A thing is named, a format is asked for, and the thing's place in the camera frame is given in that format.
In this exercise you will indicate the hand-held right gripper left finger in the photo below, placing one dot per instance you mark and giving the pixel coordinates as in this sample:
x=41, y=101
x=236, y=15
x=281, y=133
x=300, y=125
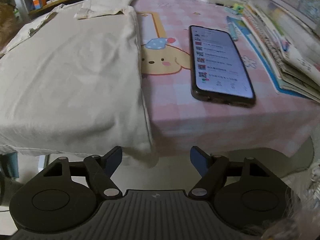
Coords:
x=113, y=161

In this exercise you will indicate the blue pen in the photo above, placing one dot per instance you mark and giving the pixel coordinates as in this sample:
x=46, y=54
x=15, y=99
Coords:
x=232, y=28

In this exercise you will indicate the black smartphone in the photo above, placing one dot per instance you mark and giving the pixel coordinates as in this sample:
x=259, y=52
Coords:
x=217, y=60

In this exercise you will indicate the cream T-shirt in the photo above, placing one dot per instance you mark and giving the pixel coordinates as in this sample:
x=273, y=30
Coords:
x=75, y=80

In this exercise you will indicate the fluffy brown cat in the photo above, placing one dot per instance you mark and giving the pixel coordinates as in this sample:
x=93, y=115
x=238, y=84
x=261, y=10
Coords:
x=7, y=25

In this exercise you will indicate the pink checked tablecloth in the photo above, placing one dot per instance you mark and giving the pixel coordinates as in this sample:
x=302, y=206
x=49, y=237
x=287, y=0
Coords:
x=212, y=122

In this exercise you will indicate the stack of notebooks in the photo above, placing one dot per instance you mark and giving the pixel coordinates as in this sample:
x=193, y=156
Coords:
x=287, y=55

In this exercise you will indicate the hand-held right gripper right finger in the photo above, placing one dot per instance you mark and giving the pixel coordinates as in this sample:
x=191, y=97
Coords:
x=198, y=161

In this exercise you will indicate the green and yellow toy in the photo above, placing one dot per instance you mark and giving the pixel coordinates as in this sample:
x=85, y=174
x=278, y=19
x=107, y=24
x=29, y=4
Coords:
x=238, y=8

